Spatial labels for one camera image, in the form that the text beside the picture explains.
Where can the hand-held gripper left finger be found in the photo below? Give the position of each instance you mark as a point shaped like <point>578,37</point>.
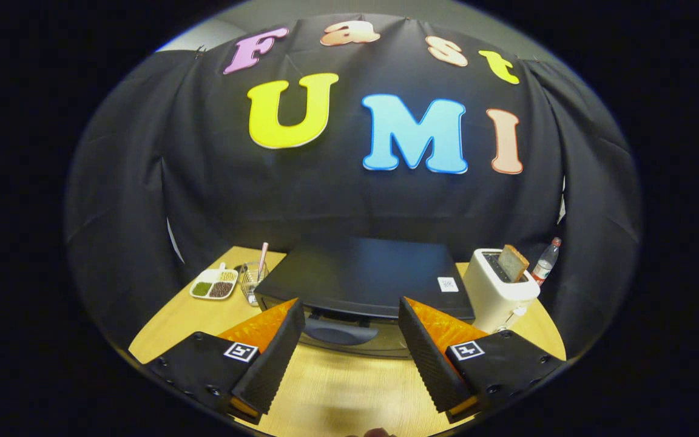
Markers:
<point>273,358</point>

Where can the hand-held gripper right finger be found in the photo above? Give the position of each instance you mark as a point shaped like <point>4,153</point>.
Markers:
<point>428,358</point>

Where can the black toaster oven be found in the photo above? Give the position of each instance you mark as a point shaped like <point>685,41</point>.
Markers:
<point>361,270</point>

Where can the white toaster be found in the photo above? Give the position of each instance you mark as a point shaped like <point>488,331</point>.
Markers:
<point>495,300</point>

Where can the clear glass cup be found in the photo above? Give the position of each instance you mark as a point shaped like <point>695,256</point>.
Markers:
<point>251,285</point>

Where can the white divided dish with beans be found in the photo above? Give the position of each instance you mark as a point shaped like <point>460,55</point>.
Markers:
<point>213,288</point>

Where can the pink straw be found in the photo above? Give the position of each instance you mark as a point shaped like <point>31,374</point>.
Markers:
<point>263,258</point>

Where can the brown bread slice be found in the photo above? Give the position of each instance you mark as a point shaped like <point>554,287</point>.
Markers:
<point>513,264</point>

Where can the clear plastic water bottle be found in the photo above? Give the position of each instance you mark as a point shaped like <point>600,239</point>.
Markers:
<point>545,264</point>

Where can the black backdrop cloth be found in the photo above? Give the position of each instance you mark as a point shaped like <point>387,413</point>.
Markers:
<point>355,206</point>

